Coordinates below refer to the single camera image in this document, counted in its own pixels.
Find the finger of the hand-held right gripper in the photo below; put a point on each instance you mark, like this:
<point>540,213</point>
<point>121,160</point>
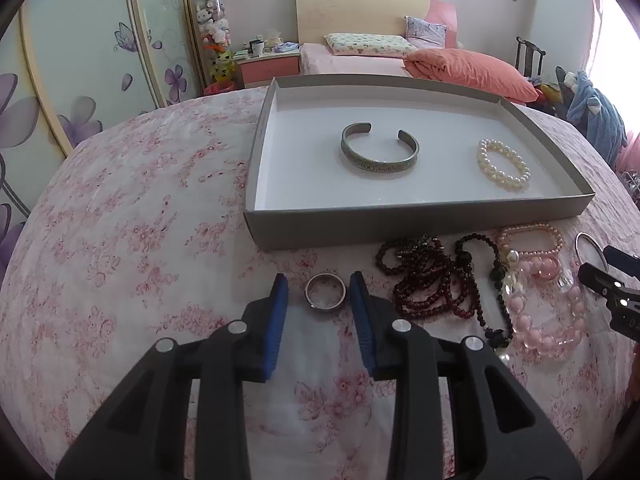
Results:
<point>622,260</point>
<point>595,277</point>

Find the thin silver bangle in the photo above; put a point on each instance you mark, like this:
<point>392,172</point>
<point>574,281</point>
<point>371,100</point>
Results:
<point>580,252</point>

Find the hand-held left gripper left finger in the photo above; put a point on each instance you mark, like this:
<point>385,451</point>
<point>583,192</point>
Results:
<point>276,330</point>

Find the pink bed sheet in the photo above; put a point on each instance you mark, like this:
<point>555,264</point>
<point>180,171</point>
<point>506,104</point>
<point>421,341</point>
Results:
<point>350,65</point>

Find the cream patterned pillow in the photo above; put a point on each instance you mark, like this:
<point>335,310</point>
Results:
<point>370,44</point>

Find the yellow plush toy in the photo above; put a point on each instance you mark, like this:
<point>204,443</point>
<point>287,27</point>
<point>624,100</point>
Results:
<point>222,65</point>

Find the pink nightstand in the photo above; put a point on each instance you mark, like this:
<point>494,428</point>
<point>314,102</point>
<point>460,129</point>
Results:
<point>270,70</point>

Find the colourful toy pile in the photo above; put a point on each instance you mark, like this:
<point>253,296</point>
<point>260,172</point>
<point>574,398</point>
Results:
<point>550,95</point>

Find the cream and pink headboard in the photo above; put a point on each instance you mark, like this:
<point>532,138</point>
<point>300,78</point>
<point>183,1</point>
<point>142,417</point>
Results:
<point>350,10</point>

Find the floral sliding wardrobe doors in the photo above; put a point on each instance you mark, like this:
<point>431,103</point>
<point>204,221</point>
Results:
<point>75,60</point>

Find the pink curtain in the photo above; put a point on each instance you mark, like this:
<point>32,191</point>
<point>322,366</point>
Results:
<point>620,60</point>

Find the pink floral bedspread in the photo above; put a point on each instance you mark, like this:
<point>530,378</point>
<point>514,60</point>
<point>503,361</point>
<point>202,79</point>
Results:
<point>125,260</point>

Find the clear plush toy display tube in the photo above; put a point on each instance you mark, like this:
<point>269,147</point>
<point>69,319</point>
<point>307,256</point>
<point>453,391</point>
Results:
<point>212,15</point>

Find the black wooden chair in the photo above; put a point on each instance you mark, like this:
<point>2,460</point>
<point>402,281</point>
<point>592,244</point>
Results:
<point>530,55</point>

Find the orange duvet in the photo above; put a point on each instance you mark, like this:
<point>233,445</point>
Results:
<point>465,72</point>

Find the white mug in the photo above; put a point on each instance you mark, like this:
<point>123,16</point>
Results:
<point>258,48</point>

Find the lilac floral pillow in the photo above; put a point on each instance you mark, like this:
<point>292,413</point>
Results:
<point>425,30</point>

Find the grey cardboard tray box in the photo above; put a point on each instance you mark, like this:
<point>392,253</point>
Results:
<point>400,125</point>

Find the grey pearl pendant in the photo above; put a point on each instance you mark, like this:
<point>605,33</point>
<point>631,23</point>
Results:
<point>513,256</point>

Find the tissue box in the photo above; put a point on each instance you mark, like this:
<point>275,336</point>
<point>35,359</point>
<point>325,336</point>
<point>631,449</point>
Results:
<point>275,39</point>

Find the blue plush garment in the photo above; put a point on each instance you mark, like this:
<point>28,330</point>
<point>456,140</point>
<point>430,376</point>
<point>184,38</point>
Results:
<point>600,115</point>

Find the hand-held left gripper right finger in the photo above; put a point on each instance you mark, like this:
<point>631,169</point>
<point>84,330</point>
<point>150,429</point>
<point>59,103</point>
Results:
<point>362,330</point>

